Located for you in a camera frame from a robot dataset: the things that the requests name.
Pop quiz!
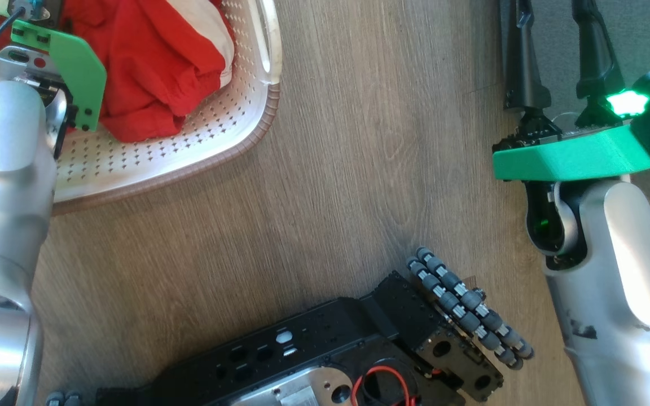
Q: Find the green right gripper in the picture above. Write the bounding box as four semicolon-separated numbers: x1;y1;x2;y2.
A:
492;0;650;183

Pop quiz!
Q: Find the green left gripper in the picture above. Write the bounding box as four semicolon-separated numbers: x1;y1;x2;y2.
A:
0;20;107;132

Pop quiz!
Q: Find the red and white garment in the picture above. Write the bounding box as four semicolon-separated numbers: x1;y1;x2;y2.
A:
0;0;236;143

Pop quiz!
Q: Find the white perforated laundry basket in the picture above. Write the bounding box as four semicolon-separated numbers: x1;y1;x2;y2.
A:
0;0;283;216

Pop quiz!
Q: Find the grey roller omni wheel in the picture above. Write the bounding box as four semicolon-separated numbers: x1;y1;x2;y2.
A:
406;246;535;371

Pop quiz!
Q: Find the red wire loop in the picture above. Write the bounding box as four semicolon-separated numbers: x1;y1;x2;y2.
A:
350;365;417;406

